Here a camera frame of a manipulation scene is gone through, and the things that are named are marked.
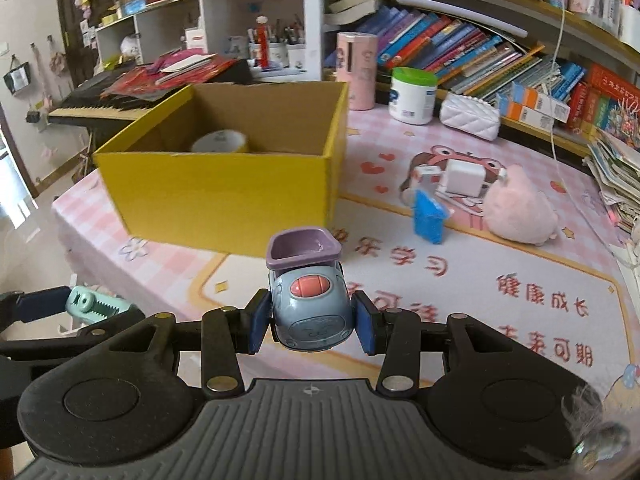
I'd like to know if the stack of lying books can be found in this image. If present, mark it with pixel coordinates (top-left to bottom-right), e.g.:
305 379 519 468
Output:
327 0 391 26

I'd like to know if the yellow cardboard box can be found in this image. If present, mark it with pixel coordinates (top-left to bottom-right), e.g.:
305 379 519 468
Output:
93 81 349 257

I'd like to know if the small white box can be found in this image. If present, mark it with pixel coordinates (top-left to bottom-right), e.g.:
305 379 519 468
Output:
411 166 443 196

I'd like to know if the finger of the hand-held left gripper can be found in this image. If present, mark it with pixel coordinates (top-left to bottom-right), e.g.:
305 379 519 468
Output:
0 307 146 376
0 287 72 331

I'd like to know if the blue-grey toy car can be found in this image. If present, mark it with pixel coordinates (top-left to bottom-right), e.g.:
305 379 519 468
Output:
266 228 354 353

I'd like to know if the pile of red papers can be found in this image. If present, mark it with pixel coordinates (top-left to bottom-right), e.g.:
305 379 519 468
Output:
100 52 238 98

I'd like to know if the red bottle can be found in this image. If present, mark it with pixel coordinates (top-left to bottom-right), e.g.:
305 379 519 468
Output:
254 16 271 68

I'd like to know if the yellow tape roll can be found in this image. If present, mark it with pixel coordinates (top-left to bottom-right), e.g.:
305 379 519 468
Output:
190 130 250 154

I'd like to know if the row of colourful books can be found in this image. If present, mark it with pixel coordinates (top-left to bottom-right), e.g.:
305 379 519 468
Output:
325 5 640 148

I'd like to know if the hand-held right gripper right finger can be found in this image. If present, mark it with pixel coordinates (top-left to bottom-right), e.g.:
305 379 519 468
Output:
352 290 506 396

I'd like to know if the black tote bag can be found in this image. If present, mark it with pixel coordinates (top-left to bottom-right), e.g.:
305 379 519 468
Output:
2 57 32 96

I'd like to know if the pink cylinder container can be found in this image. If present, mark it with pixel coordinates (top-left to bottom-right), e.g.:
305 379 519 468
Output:
336 31 377 111

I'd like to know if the mint green plastic clip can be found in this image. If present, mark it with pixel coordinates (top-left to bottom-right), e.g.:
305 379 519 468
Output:
66 286 132 322

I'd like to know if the white quilted pouch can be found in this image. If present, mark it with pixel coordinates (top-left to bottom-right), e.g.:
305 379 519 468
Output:
440 93 501 140

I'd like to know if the white cable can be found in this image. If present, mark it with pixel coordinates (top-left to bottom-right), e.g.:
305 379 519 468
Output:
547 5 640 261

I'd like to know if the white jar green lid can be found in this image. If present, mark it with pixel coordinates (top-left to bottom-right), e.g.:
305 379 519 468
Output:
388 67 438 126

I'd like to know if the white shelf unit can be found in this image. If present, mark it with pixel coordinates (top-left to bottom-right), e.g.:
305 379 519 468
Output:
95 0 326 81

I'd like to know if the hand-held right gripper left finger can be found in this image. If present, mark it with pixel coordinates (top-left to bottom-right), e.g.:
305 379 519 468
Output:
95 288 273 393

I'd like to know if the stack of magazines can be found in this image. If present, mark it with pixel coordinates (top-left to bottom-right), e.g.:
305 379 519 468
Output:
582 135 640 236

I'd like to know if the white charger plug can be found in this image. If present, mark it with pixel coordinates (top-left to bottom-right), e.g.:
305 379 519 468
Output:
440 159 488 200

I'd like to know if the black piano keyboard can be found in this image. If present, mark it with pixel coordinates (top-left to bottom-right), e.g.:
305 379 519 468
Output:
47 67 251 133

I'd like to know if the pink printed desk mat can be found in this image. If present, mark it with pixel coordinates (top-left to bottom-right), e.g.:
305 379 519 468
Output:
52 105 640 461

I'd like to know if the blue packet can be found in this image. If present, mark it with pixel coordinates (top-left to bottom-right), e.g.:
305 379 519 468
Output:
413 191 448 245

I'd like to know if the pink plush toy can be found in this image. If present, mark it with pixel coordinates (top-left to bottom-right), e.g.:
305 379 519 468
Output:
482 165 560 247

